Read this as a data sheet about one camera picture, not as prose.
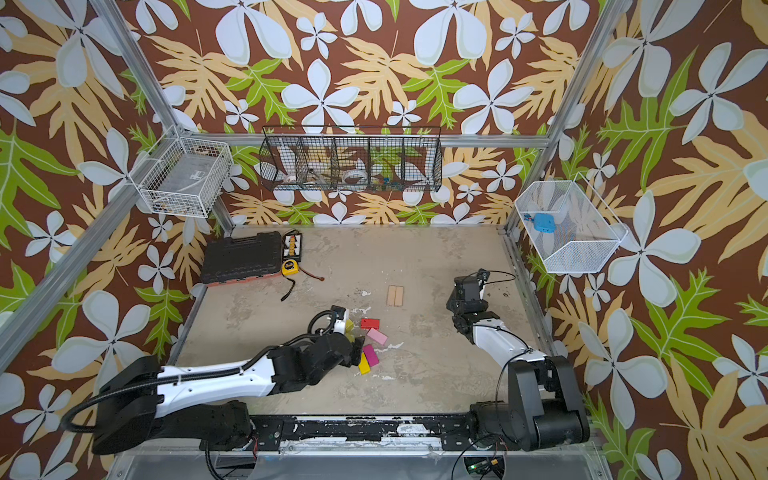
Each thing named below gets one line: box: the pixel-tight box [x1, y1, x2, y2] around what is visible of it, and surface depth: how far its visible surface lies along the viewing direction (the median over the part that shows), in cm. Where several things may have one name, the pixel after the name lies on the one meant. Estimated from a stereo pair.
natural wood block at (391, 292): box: [386, 285, 397, 307], surface depth 101 cm
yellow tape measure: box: [281, 259, 299, 276], surface depth 107 cm
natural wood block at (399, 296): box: [394, 286, 404, 307], surface depth 100 cm
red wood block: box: [360, 318, 381, 330], surface depth 96 cm
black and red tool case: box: [200, 231, 282, 287], surface depth 108 cm
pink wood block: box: [366, 327, 389, 346], surface depth 92 cm
